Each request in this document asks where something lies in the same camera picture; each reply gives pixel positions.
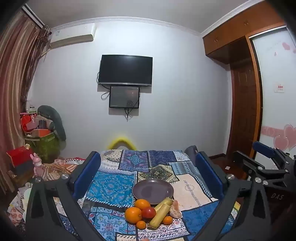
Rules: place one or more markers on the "white air conditioner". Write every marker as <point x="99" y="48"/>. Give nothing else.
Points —
<point x="71" y="34"/>

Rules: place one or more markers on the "large orange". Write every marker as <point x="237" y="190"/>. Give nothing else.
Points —
<point x="142" y="204"/>
<point x="133" y="215"/>

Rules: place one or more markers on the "striped brown curtain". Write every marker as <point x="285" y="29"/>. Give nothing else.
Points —
<point x="13" y="81"/>

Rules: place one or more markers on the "green storage box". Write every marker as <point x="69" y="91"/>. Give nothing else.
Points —
<point x="46" y="147"/>

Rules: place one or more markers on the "grey round plate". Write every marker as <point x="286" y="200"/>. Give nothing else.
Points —
<point x="152" y="190"/>

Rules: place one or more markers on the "red tomato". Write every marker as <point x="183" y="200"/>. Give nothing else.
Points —
<point x="149" y="212"/>

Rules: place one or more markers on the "short yellow sugarcane piece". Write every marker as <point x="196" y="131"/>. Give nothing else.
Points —
<point x="167" y="201"/>

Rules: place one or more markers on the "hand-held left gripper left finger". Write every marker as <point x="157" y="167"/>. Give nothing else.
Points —
<point x="86" y="172"/>

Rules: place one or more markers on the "peeled pomelo piece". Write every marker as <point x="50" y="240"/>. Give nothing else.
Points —
<point x="175" y="209"/>

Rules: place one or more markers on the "red and white door sticker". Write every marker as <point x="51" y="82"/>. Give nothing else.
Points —
<point x="280" y="87"/>

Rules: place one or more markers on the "small tangerine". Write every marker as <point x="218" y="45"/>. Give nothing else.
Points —
<point x="141" y="224"/>
<point x="167" y="220"/>

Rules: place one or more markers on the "wooden overhead cabinet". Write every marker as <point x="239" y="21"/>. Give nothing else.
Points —
<point x="231" y="30"/>

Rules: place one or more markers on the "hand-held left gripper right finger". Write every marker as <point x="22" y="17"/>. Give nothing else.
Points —
<point x="209" y="176"/>

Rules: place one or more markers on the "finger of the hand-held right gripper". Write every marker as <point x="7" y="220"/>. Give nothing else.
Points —
<point x="263" y="148"/>
<point x="251" y="165"/>

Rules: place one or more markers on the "red bag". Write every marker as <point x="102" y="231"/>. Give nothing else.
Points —
<point x="26" y="121"/>

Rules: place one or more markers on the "brown wooden door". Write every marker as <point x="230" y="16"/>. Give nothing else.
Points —
<point x="242" y="111"/>

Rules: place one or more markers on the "yellow curved object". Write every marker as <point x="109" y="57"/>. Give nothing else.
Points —
<point x="120" y="139"/>

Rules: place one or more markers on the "grey plush pillow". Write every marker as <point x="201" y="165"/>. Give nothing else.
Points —
<point x="57" y="125"/>

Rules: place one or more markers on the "white sliding wardrobe door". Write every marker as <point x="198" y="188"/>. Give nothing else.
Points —
<point x="272" y="109"/>

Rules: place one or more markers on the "small black wall monitor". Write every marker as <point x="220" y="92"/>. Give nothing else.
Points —
<point x="123" y="97"/>

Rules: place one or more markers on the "blue patchwork tablecloth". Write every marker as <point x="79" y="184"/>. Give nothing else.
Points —
<point x="111" y="185"/>

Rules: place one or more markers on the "red gift box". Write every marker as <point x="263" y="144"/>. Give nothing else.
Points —
<point x="19" y="155"/>

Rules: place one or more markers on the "grey cushion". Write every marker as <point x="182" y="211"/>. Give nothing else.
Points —
<point x="190" y="151"/>

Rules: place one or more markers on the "orange flat box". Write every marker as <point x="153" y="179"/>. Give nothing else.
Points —
<point x="40" y="132"/>

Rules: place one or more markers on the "black wall television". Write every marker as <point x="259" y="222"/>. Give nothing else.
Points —
<point x="124" y="69"/>

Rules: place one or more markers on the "pink bunny toy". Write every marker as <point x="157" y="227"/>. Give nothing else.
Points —
<point x="37" y="165"/>

